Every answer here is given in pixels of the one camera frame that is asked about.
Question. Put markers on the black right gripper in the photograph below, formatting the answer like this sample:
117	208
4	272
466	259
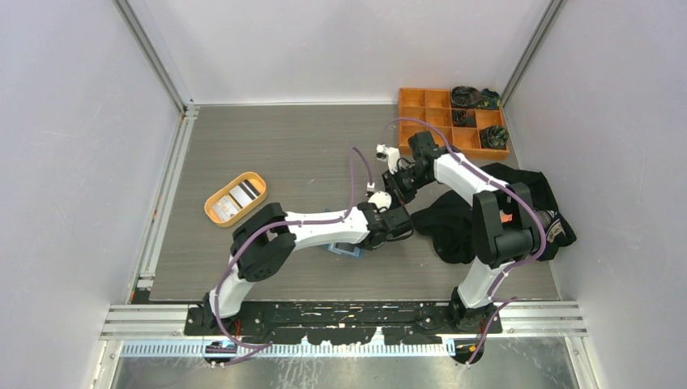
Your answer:
391	181

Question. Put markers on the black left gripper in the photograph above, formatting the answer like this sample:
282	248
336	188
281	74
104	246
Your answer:
367	248

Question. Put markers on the blue leather card holder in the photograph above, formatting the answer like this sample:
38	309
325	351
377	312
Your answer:
345	249

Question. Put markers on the white card with black stripe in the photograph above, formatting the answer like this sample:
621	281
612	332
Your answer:
244	193

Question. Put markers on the orange oval plastic tray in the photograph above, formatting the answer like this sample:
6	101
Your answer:
255	179

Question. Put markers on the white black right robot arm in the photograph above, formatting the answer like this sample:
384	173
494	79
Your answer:
506	229

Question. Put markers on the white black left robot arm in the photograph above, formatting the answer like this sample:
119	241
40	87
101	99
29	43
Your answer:
265	241

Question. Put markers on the silver VIP card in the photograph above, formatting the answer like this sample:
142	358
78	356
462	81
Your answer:
225	209

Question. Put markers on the black t-shirt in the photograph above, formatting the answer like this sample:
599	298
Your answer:
448	221

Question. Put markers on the orange compartment organizer box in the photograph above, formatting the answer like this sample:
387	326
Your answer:
433	106

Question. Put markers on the black sock in compartment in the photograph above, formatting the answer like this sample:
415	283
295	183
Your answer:
463	118

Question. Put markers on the green black rolled sock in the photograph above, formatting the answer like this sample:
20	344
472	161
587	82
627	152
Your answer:
494	137

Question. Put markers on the dark rolled sock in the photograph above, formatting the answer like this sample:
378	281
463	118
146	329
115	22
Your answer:
464	97

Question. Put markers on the green patterned rolled sock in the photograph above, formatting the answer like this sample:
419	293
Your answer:
490	99

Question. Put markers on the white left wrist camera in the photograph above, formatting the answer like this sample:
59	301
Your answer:
379	198

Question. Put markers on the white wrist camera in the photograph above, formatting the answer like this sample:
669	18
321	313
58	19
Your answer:
379	198
390	155

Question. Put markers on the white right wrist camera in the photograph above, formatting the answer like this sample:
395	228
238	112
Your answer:
390	155

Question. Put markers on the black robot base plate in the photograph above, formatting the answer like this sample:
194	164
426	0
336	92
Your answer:
341	322

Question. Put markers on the aluminium frame rail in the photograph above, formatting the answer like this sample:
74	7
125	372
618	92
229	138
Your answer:
146	331

